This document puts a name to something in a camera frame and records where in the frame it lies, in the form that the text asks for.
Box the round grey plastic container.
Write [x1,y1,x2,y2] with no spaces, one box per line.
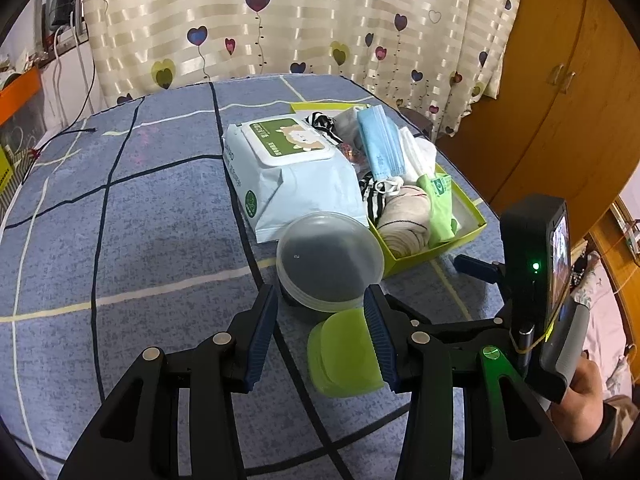
[276,211,385,311]

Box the white cable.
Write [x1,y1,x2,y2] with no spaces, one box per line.
[50,20,98,121]

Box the cream heart print curtain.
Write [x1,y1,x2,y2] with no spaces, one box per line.
[70,0,528,136]

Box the blue face mask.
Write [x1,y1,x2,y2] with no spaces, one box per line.
[356,106,407,181]

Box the black cable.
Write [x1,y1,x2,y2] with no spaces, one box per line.
[30,127,98,153]

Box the wooden wardrobe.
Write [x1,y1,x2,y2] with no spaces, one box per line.
[435,0,640,221]

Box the green plastic packet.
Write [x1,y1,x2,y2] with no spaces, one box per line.
[416,172,458,248]

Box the green lidded jar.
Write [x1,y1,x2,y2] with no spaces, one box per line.
[306,308,388,399]

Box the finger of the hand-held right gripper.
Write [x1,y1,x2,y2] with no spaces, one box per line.
[422,310,516,343]
[454,254,508,283]

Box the black power adapter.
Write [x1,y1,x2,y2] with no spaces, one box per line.
[45,0,81,28]

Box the person's right hand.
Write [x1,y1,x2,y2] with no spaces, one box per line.
[550,359,618,443]

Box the pale grey sock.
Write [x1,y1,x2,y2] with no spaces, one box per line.
[332,109,371,146]

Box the large green carton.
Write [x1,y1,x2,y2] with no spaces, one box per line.
[0,145,13,193]

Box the green cardboard box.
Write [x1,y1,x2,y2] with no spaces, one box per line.
[290,101,487,278]

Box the clear red printed wrapper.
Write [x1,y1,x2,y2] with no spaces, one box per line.
[337,142,366,166]

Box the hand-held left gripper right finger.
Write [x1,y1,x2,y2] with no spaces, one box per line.
[363,284,583,480]

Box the wet wipes pack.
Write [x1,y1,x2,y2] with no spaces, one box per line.
[221,116,371,245]

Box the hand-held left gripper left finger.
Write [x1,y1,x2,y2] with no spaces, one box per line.
[57,284,279,480]

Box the beige sock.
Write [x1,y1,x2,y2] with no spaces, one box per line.
[375,184,433,258]

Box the clear storage box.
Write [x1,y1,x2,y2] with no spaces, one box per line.
[0,95,51,161]

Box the person's right forearm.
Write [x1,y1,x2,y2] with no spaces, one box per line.
[562,400,633,466]

